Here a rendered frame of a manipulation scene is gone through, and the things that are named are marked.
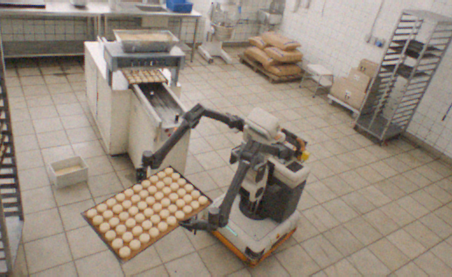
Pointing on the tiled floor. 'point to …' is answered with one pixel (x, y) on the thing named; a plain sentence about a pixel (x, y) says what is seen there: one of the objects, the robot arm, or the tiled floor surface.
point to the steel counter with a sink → (151, 14)
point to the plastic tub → (68, 171)
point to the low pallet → (269, 72)
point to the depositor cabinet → (112, 101)
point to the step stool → (320, 76)
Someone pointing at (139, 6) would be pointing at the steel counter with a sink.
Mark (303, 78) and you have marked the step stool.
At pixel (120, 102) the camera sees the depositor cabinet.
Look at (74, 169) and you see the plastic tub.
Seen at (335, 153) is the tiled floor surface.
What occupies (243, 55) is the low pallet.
